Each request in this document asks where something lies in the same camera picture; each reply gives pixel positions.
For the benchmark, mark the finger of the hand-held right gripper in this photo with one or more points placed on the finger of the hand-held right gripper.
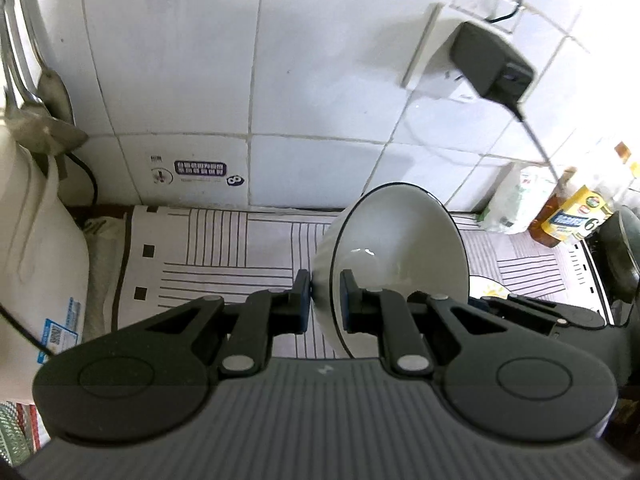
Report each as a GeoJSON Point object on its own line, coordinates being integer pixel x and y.
{"type": "Point", "coordinates": [487, 304]}
{"type": "Point", "coordinates": [560, 316]}

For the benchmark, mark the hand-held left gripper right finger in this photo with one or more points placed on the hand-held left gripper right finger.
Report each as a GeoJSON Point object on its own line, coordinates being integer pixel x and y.
{"type": "Point", "coordinates": [345, 305]}

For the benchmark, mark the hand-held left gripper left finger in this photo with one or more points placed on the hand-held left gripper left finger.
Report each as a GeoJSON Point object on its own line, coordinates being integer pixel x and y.
{"type": "Point", "coordinates": [304, 305]}

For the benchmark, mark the teal fried egg plate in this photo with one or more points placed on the teal fried egg plate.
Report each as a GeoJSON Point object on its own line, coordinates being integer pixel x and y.
{"type": "Point", "coordinates": [487, 288]}

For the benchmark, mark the large white bowl dark rim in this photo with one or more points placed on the large white bowl dark rim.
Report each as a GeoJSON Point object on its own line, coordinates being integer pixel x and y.
{"type": "Point", "coordinates": [400, 230]}

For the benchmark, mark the dark wok with glass lid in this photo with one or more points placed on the dark wok with glass lid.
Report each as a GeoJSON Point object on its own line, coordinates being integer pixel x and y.
{"type": "Point", "coordinates": [622, 255]}

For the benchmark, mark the striped table mat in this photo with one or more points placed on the striped table mat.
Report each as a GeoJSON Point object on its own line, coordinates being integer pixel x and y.
{"type": "Point", "coordinates": [225, 260]}

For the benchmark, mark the yellow label bottle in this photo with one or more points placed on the yellow label bottle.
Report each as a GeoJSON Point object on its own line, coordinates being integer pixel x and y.
{"type": "Point", "coordinates": [577, 217]}

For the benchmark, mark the brown glass bottle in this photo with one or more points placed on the brown glass bottle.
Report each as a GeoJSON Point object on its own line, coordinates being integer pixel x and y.
{"type": "Point", "coordinates": [550, 215]}

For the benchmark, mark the white plastic bag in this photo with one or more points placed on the white plastic bag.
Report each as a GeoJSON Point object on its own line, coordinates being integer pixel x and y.
{"type": "Point", "coordinates": [512, 200]}

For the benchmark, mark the clear bottle brown cap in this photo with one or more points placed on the clear bottle brown cap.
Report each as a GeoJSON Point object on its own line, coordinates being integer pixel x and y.
{"type": "Point", "coordinates": [617, 170]}

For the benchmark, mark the black power adapter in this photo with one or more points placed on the black power adapter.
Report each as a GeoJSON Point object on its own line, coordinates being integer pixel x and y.
{"type": "Point", "coordinates": [487, 62]}

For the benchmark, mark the white sack with label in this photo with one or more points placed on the white sack with label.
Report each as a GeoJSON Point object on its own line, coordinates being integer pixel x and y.
{"type": "Point", "coordinates": [35, 270]}

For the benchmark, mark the metal ladle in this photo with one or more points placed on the metal ladle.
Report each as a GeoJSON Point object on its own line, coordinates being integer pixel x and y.
{"type": "Point", "coordinates": [45, 132]}
{"type": "Point", "coordinates": [52, 95]}

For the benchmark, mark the striped colourful cloth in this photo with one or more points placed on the striped colourful cloth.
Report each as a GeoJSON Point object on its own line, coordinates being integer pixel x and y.
{"type": "Point", "coordinates": [20, 435]}

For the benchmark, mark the blue wall sticker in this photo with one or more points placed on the blue wall sticker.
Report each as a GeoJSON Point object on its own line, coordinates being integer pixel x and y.
{"type": "Point", "coordinates": [198, 168]}

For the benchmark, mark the white wall socket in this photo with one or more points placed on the white wall socket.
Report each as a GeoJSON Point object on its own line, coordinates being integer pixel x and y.
{"type": "Point", "coordinates": [435, 60]}

